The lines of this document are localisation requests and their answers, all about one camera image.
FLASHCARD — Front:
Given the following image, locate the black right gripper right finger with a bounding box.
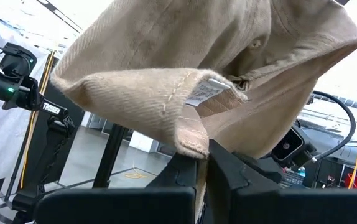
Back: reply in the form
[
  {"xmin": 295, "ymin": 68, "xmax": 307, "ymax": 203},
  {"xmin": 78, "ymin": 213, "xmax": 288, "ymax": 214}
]
[{"xmin": 208, "ymin": 139, "xmax": 357, "ymax": 224}]

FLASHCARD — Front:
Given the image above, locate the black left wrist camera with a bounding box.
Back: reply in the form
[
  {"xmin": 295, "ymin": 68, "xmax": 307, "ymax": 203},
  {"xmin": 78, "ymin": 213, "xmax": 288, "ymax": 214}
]
[{"xmin": 0, "ymin": 42, "xmax": 39, "ymax": 79}]

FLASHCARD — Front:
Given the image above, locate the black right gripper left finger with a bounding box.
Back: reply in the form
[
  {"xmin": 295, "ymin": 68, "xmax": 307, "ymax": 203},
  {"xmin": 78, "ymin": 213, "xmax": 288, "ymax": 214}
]
[{"xmin": 35, "ymin": 152, "xmax": 198, "ymax": 224}]

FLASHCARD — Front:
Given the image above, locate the white cabinet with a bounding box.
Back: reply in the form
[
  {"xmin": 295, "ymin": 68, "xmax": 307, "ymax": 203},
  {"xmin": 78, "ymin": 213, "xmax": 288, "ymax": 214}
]
[{"xmin": 128, "ymin": 130, "xmax": 160, "ymax": 154}]

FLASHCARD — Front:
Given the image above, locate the beige cap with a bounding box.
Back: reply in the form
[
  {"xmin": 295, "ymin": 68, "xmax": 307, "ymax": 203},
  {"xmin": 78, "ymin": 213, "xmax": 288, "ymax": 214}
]
[{"xmin": 50, "ymin": 0, "xmax": 357, "ymax": 223}]

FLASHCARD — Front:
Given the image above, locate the thick black cable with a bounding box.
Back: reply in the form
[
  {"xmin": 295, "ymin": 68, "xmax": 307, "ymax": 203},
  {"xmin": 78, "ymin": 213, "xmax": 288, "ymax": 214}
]
[{"xmin": 308, "ymin": 90, "xmax": 357, "ymax": 164}]

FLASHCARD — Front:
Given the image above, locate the black frame post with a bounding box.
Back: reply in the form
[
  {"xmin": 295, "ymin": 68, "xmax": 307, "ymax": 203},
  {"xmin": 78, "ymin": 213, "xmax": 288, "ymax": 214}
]
[
  {"xmin": 10, "ymin": 57, "xmax": 86, "ymax": 224},
  {"xmin": 92, "ymin": 123, "xmax": 127, "ymax": 189}
]

